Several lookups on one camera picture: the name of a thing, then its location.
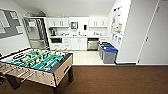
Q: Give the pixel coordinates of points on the stainless steel refrigerator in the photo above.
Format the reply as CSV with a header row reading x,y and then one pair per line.
x,y
36,33

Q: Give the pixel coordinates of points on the large colourful wall poster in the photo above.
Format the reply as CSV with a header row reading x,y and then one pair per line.
x,y
116,18

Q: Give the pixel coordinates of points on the green foosball table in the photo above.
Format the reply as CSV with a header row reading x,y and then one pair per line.
x,y
36,68

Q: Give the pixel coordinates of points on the grey bin black lid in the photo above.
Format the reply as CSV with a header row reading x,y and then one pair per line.
x,y
102,42

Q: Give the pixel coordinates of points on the grey bin green lid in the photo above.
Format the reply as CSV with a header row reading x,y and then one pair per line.
x,y
103,49

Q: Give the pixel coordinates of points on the grey bin blue lid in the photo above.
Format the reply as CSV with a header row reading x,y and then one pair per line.
x,y
109,56

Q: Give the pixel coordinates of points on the white wall cabinet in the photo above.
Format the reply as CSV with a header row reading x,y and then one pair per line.
x,y
98,22
58,22

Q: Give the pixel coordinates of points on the framed wall notice board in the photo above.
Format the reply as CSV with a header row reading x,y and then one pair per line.
x,y
8,24

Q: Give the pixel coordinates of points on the white room door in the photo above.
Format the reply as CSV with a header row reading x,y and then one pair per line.
x,y
155,33

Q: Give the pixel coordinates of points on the white base cabinet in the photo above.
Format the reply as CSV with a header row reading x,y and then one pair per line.
x,y
78,44

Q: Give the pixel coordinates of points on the stainless steel dishwasher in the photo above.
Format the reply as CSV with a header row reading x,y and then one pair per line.
x,y
93,44

